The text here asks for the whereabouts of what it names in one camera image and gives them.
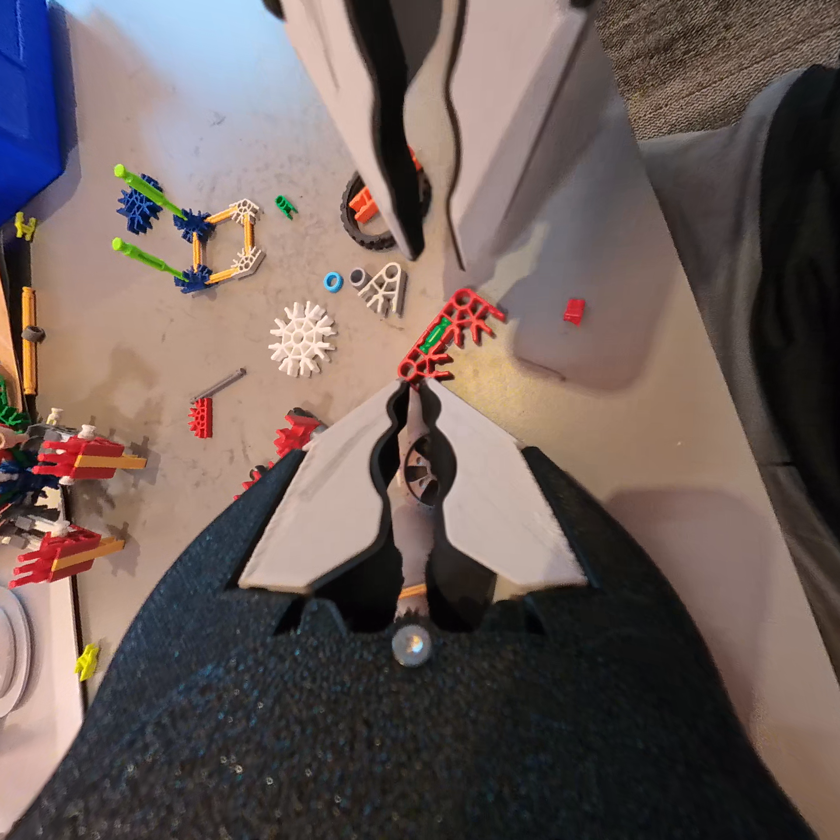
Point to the yellow rod with grey spacer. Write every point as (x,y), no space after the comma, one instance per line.
(28,308)

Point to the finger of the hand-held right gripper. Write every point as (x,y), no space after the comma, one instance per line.
(505,98)
(321,52)

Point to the blue snowflake connector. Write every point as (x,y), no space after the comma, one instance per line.
(134,210)

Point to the white snowflake connector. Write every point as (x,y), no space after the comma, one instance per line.
(302,328)

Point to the small red fan connector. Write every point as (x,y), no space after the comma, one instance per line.
(202,423)

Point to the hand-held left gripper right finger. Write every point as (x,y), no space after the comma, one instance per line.
(499,512)

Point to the red connectors with black rollers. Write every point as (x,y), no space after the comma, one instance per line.
(295,433)

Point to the red connectors with green rod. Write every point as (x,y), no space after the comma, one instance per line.
(459,308)

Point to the black tyre with orange connector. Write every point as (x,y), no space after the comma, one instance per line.
(358,229)

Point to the small green clip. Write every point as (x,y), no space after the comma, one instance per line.
(284,206)

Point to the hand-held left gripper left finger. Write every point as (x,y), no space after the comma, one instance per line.
(315,518)

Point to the multicolour construction toy model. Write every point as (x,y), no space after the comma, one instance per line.
(85,453)

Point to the small yellow connector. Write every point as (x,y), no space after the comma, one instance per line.
(25,226)
(86,663)

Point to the white round plate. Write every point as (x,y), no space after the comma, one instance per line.
(10,656)

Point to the person's grey trouser leg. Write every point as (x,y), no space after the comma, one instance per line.
(709,210)

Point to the small red clip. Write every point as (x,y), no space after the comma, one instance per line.
(574,312)

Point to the white fan connector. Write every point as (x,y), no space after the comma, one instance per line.
(392,270)

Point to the blue plastic bin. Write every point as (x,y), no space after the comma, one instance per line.
(26,98)

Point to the square rod and connector frame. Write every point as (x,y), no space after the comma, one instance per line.
(197,226)

